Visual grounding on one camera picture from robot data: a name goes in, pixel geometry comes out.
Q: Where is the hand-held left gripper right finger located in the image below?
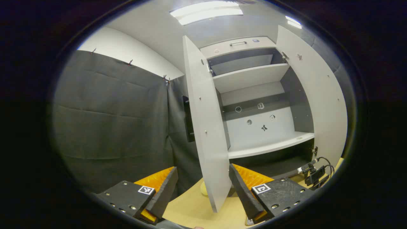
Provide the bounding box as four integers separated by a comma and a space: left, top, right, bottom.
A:
228, 163, 315, 225

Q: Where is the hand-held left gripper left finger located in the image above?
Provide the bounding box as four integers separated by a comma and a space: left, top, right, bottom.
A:
95, 166, 179, 225

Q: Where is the grey shoe cabinet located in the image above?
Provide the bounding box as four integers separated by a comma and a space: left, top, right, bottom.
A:
200, 36, 315, 178

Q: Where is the grey cabinet drawer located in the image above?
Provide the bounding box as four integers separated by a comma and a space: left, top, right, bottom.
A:
200, 37, 276, 59

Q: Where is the black backdrop cloth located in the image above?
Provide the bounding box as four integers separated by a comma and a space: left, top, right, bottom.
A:
52, 49, 204, 196

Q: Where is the small ceiling light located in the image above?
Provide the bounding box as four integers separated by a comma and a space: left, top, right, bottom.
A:
285, 16, 302, 30

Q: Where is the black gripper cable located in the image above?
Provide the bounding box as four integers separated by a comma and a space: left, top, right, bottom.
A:
318, 156, 335, 178

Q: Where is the black left door handle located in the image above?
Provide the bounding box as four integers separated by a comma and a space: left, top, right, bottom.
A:
182, 95, 195, 143

